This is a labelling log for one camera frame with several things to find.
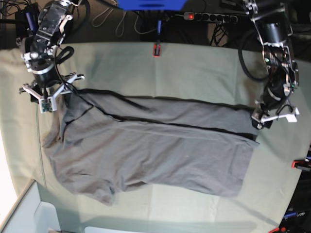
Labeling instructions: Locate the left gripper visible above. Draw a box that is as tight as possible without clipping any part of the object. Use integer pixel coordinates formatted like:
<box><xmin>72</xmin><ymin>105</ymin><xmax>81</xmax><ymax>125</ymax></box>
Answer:
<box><xmin>251</xmin><ymin>80</ymin><xmax>299</xmax><ymax>130</ymax></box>

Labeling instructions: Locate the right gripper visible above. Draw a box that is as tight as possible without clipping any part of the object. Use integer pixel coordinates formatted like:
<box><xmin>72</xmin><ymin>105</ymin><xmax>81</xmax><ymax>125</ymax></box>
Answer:
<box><xmin>19</xmin><ymin>73</ymin><xmax>85</xmax><ymax>103</ymax></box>

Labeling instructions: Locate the grey t-shirt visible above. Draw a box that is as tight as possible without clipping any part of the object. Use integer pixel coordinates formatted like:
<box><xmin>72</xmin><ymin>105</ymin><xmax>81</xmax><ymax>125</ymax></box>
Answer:
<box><xmin>43</xmin><ymin>89</ymin><xmax>259</xmax><ymax>205</ymax></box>

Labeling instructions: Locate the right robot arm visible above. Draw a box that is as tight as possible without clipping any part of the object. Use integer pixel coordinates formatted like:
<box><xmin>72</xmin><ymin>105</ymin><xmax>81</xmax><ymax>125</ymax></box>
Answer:
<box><xmin>19</xmin><ymin>0</ymin><xmax>89</xmax><ymax>112</ymax></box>

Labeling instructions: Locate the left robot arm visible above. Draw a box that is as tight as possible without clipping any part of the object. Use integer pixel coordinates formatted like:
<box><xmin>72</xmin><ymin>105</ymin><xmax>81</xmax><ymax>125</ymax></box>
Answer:
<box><xmin>238</xmin><ymin>0</ymin><xmax>299</xmax><ymax>130</ymax></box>

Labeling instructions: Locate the red black clamp right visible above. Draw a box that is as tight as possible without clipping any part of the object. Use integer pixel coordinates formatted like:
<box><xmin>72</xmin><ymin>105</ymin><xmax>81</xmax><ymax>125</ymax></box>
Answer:
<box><xmin>292</xmin><ymin>156</ymin><xmax>311</xmax><ymax>172</ymax></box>

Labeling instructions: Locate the red black clamp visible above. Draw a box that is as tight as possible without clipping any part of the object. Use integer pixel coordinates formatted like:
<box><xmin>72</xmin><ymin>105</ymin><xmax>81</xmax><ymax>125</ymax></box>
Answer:
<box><xmin>153</xmin><ymin>43</ymin><xmax>161</xmax><ymax>57</ymax></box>
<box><xmin>292</xmin><ymin>156</ymin><xmax>311</xmax><ymax>172</ymax></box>

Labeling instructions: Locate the red clamp bottom right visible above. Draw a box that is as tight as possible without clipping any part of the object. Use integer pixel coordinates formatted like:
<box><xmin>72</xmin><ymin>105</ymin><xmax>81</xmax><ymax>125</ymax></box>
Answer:
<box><xmin>268</xmin><ymin>226</ymin><xmax>287</xmax><ymax>233</ymax></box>

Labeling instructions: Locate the blue box top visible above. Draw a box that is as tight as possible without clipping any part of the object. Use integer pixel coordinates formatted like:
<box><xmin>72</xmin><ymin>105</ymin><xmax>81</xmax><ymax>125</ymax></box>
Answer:
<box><xmin>117</xmin><ymin>0</ymin><xmax>187</xmax><ymax>11</ymax></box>

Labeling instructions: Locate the red black clamp centre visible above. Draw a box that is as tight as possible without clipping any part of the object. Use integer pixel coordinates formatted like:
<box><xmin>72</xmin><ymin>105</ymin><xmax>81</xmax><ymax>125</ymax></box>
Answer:
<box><xmin>153</xmin><ymin>43</ymin><xmax>161</xmax><ymax>57</ymax></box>

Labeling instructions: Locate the white bin corner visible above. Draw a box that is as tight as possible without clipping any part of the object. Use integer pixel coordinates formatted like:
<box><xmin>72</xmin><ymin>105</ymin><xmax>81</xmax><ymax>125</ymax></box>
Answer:
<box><xmin>0</xmin><ymin>180</ymin><xmax>61</xmax><ymax>233</ymax></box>

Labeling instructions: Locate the black power strip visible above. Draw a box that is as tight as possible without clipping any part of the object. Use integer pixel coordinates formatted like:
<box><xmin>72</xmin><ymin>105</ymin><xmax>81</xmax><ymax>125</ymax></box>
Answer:
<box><xmin>183</xmin><ymin>12</ymin><xmax>238</xmax><ymax>24</ymax></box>

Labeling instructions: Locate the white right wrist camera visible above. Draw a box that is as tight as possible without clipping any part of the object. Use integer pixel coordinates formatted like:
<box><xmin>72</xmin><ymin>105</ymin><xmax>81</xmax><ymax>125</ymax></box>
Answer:
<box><xmin>38</xmin><ymin>97</ymin><xmax>57</xmax><ymax>114</ymax></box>

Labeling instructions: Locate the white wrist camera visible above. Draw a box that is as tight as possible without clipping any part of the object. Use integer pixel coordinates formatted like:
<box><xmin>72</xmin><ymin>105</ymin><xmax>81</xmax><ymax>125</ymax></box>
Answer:
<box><xmin>38</xmin><ymin>97</ymin><xmax>57</xmax><ymax>114</ymax></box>
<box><xmin>285</xmin><ymin>112</ymin><xmax>300</xmax><ymax>123</ymax></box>

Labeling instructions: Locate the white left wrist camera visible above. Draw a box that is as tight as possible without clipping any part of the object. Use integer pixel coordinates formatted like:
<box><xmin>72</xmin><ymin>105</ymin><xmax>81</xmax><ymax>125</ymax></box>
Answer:
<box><xmin>285</xmin><ymin>112</ymin><xmax>300</xmax><ymax>123</ymax></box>

